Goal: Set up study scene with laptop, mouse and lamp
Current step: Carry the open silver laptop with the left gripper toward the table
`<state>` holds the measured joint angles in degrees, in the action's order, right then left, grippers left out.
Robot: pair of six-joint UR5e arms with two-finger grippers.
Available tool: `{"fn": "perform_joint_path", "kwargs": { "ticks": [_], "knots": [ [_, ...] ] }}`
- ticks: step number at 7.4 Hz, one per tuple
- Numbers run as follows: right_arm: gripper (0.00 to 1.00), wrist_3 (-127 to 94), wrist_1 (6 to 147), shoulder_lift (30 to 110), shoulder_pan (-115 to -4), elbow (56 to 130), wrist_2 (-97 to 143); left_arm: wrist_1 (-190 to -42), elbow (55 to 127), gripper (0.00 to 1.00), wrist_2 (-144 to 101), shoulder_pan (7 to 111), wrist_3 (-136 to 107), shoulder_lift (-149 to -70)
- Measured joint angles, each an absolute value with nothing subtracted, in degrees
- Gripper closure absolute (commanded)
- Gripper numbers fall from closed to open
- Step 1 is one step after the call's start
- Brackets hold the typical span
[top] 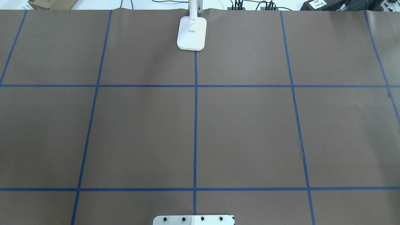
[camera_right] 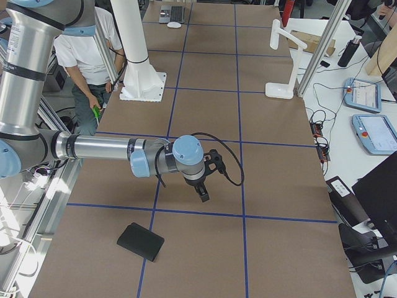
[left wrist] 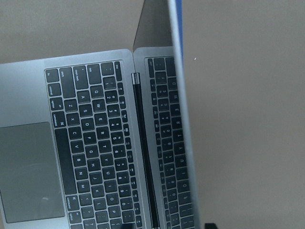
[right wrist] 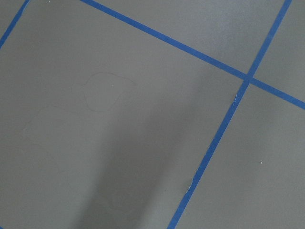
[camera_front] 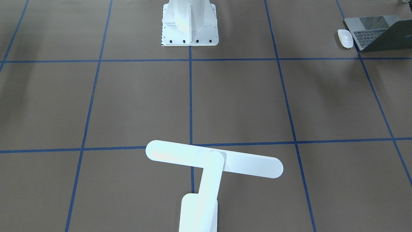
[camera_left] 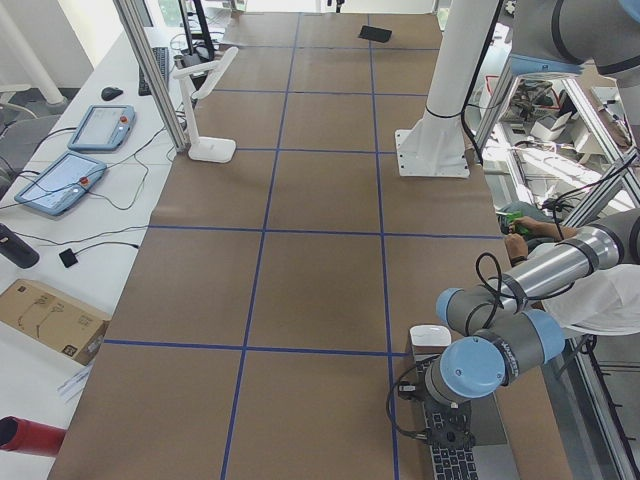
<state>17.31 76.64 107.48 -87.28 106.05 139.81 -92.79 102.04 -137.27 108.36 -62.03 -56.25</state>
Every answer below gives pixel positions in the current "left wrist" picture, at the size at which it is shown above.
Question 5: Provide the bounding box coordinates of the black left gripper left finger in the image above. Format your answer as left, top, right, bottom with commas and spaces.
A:
121, 223, 135, 229

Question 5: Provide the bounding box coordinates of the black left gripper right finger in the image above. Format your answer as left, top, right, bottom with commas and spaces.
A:
204, 223, 217, 229

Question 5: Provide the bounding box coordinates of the grey laptop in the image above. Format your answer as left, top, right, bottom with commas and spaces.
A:
0, 0, 202, 229

